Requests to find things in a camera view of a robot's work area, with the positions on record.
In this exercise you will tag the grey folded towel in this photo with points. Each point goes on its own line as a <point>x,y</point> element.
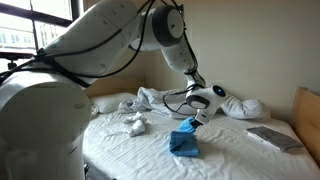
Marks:
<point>275,137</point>

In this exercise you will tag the flat white pillow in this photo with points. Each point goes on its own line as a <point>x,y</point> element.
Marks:
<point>111,101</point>

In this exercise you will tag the white sheeted mattress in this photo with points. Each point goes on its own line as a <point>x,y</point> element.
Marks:
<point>253,163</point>

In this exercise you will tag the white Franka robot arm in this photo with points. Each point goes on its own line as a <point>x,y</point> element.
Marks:
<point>43,116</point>

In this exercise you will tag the grey crumpled duvet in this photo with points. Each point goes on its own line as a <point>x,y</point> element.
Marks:
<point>150,100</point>

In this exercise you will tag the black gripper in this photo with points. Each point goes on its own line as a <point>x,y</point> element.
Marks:
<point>196,123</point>

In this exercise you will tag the black tripod head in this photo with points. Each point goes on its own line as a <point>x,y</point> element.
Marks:
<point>15,56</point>

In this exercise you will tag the grey white pillow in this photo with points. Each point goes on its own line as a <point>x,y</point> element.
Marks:
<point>243,107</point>

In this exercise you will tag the dark framed window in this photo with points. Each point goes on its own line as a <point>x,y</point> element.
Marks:
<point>20,26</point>

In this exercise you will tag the white crumpled socks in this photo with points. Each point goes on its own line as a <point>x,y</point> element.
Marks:
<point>136,126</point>

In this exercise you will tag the blue cloth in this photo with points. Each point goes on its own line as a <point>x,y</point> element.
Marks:
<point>183,141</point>

